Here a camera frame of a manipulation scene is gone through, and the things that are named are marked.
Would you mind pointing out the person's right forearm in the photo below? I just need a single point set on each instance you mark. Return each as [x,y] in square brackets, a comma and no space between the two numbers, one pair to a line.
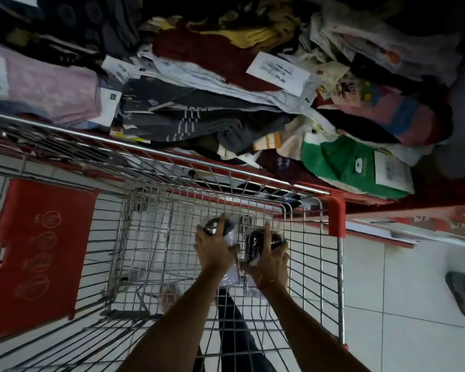
[310,333]

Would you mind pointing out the person's right hand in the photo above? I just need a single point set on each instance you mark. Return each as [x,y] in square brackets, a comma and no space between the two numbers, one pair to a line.
[271,267]

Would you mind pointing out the pile of mixed clothing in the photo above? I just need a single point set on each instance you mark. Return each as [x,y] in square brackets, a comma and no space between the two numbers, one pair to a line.
[232,112]

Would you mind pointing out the red metal shelf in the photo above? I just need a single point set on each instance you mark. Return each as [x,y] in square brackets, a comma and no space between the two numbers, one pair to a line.
[441,197]

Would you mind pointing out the red plastic cart seat panel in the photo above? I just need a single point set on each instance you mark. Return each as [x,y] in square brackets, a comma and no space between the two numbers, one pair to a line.
[38,251]

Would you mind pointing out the clear sock packet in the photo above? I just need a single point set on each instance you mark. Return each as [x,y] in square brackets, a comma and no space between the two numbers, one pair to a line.
[229,236]
[255,244]

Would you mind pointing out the person's left forearm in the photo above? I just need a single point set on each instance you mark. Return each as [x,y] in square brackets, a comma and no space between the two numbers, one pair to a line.
[178,329]

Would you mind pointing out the person's dark trouser leg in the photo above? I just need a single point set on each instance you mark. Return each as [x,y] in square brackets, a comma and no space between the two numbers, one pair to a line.
[236,337]

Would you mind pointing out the person's left hand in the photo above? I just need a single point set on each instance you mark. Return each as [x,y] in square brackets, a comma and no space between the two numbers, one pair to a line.
[215,255]

